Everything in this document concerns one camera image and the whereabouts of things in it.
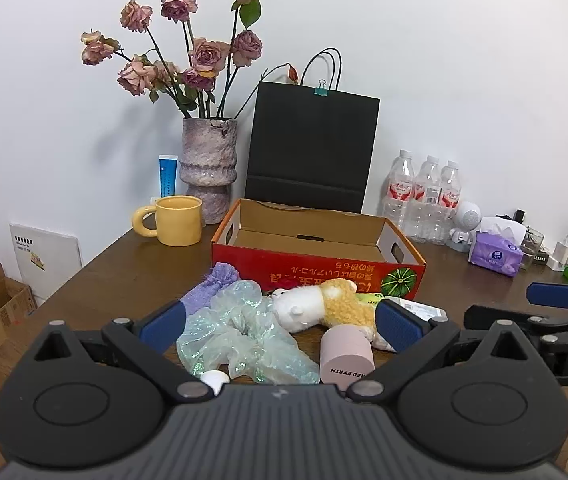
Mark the open brown cardboard carton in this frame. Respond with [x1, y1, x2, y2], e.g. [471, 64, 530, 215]
[0, 258, 39, 349]

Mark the clear container with white label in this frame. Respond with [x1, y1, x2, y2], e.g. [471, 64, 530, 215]
[385, 296, 450, 324]

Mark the white board with print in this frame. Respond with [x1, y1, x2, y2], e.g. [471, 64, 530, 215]
[8, 222, 84, 306]

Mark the yellow ceramic mug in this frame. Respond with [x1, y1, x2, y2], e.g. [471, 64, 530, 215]
[131, 195, 205, 247]

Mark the small white bottle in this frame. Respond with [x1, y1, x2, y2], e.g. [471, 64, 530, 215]
[200, 369, 229, 391]

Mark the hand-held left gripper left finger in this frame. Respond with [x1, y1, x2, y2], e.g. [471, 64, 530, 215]
[34, 300, 215, 404]

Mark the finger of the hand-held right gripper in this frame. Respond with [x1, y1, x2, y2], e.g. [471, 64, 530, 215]
[526, 282, 568, 311]
[464, 304, 568, 345]

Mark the mottled purple ceramic vase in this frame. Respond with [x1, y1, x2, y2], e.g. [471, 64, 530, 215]
[179, 117, 239, 225]

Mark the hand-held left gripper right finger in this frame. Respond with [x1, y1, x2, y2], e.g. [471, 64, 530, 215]
[347, 298, 535, 404]

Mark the brown wooden desktop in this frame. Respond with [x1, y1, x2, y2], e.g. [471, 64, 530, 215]
[0, 197, 568, 480]

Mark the pink cylindrical jar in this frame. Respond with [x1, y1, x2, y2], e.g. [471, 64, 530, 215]
[319, 323, 375, 392]

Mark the bunch of dried pink roses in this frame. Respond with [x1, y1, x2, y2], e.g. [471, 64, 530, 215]
[80, 0, 301, 122]

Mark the purple tissue pack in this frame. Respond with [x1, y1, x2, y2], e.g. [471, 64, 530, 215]
[467, 216, 529, 280]

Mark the black paper bag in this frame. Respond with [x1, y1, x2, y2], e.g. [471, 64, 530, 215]
[245, 48, 381, 215]

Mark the white round robot toy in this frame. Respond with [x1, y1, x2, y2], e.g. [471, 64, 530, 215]
[446, 200, 482, 252]

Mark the iridescent green organza bag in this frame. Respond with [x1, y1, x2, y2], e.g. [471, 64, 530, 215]
[176, 280, 321, 385]

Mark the purple drawstring pouch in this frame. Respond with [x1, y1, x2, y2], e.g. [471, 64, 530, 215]
[180, 262, 241, 317]

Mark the white and yellow plush toy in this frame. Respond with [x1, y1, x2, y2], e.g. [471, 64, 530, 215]
[269, 278, 397, 354]

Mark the blue and white tube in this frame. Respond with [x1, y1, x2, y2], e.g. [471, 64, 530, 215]
[158, 154, 181, 199]

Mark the clear glass cup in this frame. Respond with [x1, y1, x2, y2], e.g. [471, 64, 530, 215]
[519, 227, 546, 271]

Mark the red cardboard box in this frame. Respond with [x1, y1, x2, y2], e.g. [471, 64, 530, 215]
[211, 198, 427, 304]

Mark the small black device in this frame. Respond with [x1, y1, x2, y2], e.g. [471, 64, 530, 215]
[494, 208, 529, 226]

